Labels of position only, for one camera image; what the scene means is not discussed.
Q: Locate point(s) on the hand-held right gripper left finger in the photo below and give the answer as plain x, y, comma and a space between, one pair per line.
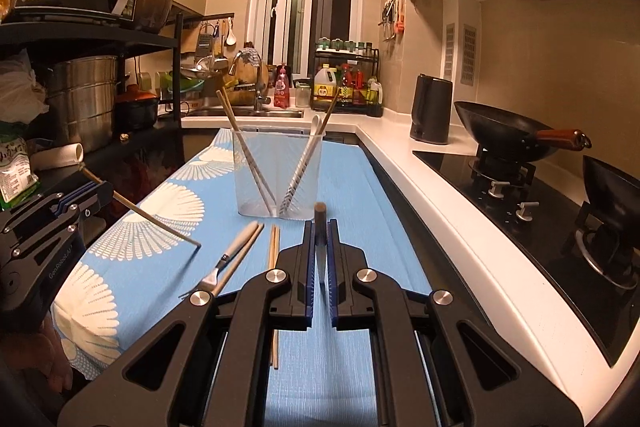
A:
310, 277

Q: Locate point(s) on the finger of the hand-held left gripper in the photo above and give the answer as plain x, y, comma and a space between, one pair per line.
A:
75, 195
95, 207

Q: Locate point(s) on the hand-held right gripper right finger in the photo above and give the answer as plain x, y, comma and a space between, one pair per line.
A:
334, 279

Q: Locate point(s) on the clear plastic utensil container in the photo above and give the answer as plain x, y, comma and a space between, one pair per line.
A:
277, 177

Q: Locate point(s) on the person's left hand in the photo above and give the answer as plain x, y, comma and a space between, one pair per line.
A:
50, 354

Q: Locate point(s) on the white paper roll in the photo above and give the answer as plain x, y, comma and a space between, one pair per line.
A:
57, 157

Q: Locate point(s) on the green food packet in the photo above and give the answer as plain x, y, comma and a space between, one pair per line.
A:
17, 167

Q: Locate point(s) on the blue tablecloth with white fans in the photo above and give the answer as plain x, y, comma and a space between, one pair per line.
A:
150, 257

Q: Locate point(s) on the large steel stockpot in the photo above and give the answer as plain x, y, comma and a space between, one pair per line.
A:
82, 102

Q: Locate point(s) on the black pot with red lid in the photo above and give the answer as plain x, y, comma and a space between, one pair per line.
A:
136, 109

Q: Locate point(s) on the white plastic bag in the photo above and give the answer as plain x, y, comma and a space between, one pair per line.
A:
20, 87

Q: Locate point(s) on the green plastic basin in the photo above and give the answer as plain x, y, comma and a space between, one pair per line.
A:
187, 86

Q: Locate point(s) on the black metal shelf rack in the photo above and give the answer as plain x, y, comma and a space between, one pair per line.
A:
177, 72

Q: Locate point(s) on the steel sink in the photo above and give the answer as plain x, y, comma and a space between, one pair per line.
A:
225, 112

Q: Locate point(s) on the glass jar with lid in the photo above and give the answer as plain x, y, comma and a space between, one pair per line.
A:
302, 96

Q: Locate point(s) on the yellow cooking oil bottle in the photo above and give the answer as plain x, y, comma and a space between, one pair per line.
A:
326, 92

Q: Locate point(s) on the red dish soap bottle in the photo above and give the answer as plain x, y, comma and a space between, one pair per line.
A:
282, 92

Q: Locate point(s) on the black electric kettle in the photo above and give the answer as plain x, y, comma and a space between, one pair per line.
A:
431, 112

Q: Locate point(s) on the steel kitchen faucet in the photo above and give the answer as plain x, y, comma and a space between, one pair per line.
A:
260, 87

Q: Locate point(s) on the steel grater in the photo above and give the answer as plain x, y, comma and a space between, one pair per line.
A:
202, 42

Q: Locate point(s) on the black spice rack with bottles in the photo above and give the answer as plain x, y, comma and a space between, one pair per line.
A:
357, 82

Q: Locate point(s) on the brown bowl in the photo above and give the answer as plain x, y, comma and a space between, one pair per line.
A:
152, 9

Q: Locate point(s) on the wooden board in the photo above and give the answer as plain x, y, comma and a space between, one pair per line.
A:
247, 74

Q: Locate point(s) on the black glass gas stove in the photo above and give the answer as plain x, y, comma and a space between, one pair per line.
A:
540, 247

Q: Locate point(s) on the white ladle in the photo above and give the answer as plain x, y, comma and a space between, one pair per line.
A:
230, 37

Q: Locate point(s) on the hanging kitchen tools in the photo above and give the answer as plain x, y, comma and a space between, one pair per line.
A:
392, 17

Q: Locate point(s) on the white framed window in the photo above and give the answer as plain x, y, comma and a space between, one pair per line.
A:
300, 7

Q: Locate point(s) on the narrow wall vent grille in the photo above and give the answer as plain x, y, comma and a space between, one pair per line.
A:
449, 52

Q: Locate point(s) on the wide wall vent grille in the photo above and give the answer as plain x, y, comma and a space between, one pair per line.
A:
469, 54

